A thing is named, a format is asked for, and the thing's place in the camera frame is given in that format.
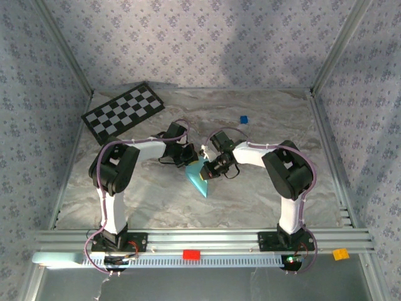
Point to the light blue cloth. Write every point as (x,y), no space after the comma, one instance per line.
(197,182)

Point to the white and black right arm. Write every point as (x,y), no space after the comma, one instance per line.
(289,216)

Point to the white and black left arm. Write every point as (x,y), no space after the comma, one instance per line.
(112,213)

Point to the blue toy brick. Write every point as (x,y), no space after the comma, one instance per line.
(244,119)

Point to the black and white chessboard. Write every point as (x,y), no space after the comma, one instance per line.
(122,113)

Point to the red toy brick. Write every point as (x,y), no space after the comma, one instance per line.
(191,254)

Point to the orange toy brick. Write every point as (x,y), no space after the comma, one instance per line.
(341,254)

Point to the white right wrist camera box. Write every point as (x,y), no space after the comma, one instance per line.
(205,152)

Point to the aluminium mounting rail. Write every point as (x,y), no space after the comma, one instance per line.
(203,239)

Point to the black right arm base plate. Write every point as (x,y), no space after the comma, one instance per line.
(266,241)

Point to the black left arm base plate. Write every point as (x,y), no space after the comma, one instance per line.
(141,241)

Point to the aluminium side rail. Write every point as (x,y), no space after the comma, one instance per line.
(330,156)
(72,156)

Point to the aluminium frame post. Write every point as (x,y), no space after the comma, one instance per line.
(64,47)
(339,47)

